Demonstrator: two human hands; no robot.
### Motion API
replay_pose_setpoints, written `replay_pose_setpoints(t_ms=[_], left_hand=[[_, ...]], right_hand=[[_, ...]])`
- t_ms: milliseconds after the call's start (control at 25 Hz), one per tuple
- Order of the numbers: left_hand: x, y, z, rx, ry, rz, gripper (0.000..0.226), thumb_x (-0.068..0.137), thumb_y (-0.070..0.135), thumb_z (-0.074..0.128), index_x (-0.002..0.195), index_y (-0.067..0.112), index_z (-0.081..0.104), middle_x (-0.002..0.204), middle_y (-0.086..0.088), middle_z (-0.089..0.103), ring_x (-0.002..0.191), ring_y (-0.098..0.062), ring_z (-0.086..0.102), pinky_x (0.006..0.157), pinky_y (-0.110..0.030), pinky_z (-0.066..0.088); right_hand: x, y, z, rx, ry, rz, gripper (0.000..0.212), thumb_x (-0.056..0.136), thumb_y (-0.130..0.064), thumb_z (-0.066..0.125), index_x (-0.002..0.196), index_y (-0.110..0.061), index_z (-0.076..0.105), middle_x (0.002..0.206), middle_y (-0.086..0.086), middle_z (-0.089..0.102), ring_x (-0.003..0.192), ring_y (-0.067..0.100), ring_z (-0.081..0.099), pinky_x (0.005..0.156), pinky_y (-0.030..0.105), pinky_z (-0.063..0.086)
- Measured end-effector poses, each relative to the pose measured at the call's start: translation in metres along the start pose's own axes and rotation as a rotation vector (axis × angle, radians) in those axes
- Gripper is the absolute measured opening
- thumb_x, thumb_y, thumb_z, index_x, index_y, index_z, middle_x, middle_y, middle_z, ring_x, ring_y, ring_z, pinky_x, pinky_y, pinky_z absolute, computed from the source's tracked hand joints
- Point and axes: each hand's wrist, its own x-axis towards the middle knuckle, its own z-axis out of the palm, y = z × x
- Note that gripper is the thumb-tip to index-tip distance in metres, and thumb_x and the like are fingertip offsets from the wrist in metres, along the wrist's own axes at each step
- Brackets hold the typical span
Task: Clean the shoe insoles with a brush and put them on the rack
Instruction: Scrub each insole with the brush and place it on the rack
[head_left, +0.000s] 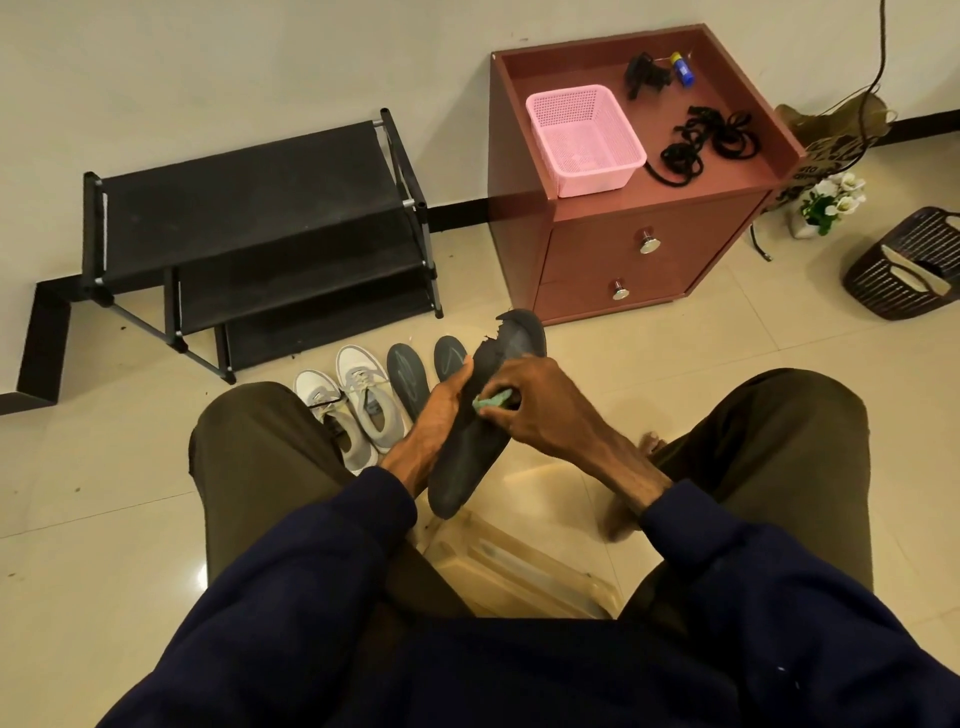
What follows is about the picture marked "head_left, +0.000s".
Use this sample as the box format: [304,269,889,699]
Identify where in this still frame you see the person's left hand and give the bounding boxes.
[378,356,477,485]

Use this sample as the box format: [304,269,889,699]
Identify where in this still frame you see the beige plastic handle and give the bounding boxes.
[880,243,953,297]

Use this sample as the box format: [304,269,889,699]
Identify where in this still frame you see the person's left forearm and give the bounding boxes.
[180,446,444,680]

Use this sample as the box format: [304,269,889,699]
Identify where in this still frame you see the person's leg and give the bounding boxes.
[186,381,474,627]
[618,366,876,639]

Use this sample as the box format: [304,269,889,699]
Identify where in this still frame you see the grey white sneaker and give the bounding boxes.
[293,369,381,473]
[335,345,411,454]

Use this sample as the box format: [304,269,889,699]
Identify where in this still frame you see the dark grey shoe insole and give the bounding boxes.
[427,308,549,521]
[433,335,471,385]
[386,343,433,423]

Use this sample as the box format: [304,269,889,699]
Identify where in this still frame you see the dark hanging cable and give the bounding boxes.
[856,0,889,151]

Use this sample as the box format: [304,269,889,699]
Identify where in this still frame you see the dark woven plastic basket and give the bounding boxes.
[841,206,960,323]

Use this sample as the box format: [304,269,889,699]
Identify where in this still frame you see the white flowers in pot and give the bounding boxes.
[789,171,868,240]

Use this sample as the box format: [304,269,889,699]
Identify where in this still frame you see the person's right leg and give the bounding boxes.
[618,366,876,639]

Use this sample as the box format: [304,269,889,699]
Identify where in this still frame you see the black shoelace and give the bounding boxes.
[643,141,706,189]
[673,105,723,145]
[708,111,763,161]

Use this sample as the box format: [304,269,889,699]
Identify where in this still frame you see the person's navy sweater torso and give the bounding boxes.
[322,611,960,728]

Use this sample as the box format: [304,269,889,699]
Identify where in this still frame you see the pink plastic basket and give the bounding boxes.
[525,84,648,200]

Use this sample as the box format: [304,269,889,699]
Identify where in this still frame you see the person's left leg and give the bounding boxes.
[186,381,474,627]

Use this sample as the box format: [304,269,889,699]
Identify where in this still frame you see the person's right hand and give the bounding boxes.
[475,355,605,468]

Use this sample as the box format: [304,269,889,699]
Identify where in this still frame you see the black shoe rack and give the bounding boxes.
[81,108,445,386]

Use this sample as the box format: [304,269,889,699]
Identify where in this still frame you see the reddish brown bedside cabinet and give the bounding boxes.
[487,23,808,328]

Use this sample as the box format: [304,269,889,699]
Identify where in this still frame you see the brown paper bag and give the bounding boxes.
[771,91,898,216]

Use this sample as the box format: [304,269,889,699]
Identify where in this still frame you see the person's right forearm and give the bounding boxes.
[581,427,912,676]

